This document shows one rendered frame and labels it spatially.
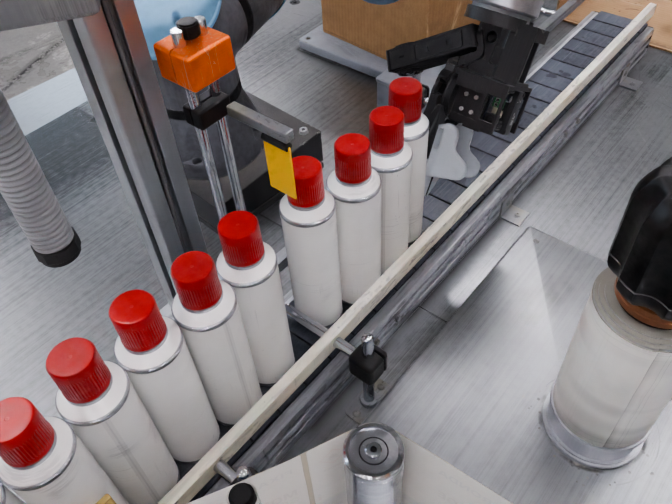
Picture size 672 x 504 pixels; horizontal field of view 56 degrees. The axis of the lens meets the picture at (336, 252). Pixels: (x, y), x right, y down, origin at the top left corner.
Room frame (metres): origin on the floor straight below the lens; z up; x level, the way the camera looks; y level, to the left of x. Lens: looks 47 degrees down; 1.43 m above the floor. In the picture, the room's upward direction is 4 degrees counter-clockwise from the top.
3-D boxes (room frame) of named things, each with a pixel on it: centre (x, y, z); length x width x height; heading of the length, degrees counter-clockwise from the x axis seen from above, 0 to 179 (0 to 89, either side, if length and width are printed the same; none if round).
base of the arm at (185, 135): (0.72, 0.16, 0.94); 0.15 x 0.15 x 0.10
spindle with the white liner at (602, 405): (0.27, -0.23, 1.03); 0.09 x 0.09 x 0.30
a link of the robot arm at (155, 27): (0.72, 0.16, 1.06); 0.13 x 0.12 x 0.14; 152
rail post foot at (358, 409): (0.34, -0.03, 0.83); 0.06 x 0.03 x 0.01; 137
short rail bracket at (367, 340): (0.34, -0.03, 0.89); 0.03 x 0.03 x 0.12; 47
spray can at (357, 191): (0.45, -0.02, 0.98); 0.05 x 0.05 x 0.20
